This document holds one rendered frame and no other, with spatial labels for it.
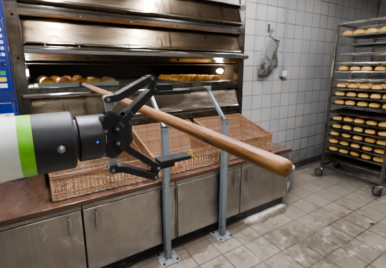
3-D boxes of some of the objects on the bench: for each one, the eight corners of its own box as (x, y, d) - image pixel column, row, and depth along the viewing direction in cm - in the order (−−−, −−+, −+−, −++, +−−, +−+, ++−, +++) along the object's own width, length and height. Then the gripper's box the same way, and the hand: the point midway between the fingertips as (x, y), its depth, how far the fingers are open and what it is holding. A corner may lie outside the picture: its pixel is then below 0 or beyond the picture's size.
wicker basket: (130, 158, 209) (127, 125, 203) (188, 147, 239) (188, 118, 233) (153, 180, 169) (151, 140, 163) (220, 163, 198) (221, 129, 192)
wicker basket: (48, 173, 180) (43, 135, 174) (127, 159, 208) (124, 126, 202) (50, 204, 139) (44, 156, 133) (148, 181, 167) (146, 141, 161)
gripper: (64, 61, 42) (178, 62, 53) (78, 199, 47) (179, 173, 58) (70, 60, 36) (197, 61, 47) (86, 218, 41) (197, 186, 52)
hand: (182, 124), depth 52 cm, fingers open, 13 cm apart
